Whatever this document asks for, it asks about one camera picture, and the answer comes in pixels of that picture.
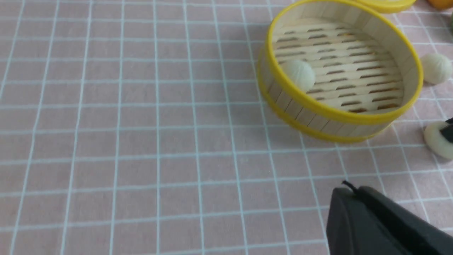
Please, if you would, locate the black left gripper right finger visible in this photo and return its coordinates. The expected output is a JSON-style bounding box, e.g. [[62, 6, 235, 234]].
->
[[439, 118, 453, 143]]

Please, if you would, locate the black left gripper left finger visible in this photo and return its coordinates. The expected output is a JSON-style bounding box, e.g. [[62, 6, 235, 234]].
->
[[326, 181, 453, 255]]

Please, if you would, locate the white bun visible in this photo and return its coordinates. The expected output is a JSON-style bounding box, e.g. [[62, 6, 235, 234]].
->
[[423, 121, 453, 161], [280, 59, 316, 92], [420, 53, 453, 85]]

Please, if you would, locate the yellow-rimmed bamboo steamer tray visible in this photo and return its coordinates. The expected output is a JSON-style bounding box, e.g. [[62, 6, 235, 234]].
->
[[256, 0, 424, 143]]

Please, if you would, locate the yellow-rimmed woven steamer lid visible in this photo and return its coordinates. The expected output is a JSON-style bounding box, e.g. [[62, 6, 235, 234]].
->
[[356, 0, 416, 13]]

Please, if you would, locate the orange yellow toy pear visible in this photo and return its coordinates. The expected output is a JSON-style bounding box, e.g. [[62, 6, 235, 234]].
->
[[427, 0, 453, 10]]

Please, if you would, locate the pink checkered tablecloth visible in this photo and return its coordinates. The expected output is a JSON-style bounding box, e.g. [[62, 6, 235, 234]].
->
[[0, 0, 452, 255]]

